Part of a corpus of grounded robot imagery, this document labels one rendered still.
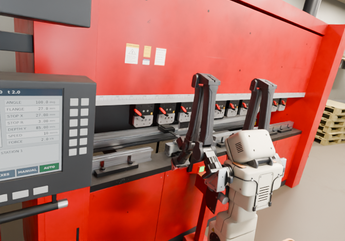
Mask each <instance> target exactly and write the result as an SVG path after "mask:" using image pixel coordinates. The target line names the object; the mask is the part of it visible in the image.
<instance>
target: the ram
mask: <svg viewBox="0 0 345 241"><path fill-rule="evenodd" d="M322 38H323V37H321V36H319V35H316V34H314V33H311V32H309V31H306V30H304V29H301V28H299V27H296V26H294V25H291V24H289V23H286V22H284V21H281V20H278V19H276V18H274V17H271V16H269V15H266V14H264V13H261V12H259V11H256V10H253V9H251V8H248V7H246V6H243V5H241V4H238V3H235V2H233V1H230V0H100V5H99V25H98V45H97V65H96V76H95V82H96V83H97V93H96V96H118V95H190V94H195V88H193V87H191V83H192V79H193V75H195V74H196V73H207V74H211V75H213V76H214V77H216V78H217V79H218V80H220V81H221V83H220V85H218V90H217V94H251V90H249V88H250V84H251V81H252V80H253V79H255V78H257V79H266V80H268V81H270V82H272V83H274V84H275V85H277V89H275V92H274V93H298V92H306V89H307V86H308V83H309V80H310V77H311V73H312V70H313V67H314V64H315V61H316V57H317V54H318V50H319V47H320V44H321V41H322ZM127 43H129V44H136V45H139V53H138V63H137V64H132V63H125V56H126V44H127ZM144 46H151V52H150V58H149V57H143V55H144ZM156 47H158V48H165V49H167V50H166V57H165V65H164V66H160V65H154V62H155V54H156ZM143 59H149V60H150V61H149V65H145V64H143ZM193 101H194V99H193V98H184V99H148V100H113V101H96V104H95V105H96V106H99V105H123V104H148V103H172V102H193Z"/></svg>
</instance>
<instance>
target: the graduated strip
mask: <svg viewBox="0 0 345 241"><path fill-rule="evenodd" d="M194 95H195V94H190V95H118V96H96V101H113V100H148V99H184V98H194ZM290 95H305V92H298V93H274V96H290ZM250 96H251V94H216V98H219V97H250Z"/></svg>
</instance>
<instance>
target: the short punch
mask: <svg viewBox="0 0 345 241"><path fill-rule="evenodd" d="M188 126H189V121H187V122H179V124H178V131H182V130H187V128H188Z"/></svg>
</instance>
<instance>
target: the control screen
mask: <svg viewBox="0 0 345 241"><path fill-rule="evenodd" d="M61 161H62V89H16V88H0V181H2V180H8V179H14V178H20V177H26V176H31V175H37V174H43V173H49V172H55V171H61Z"/></svg>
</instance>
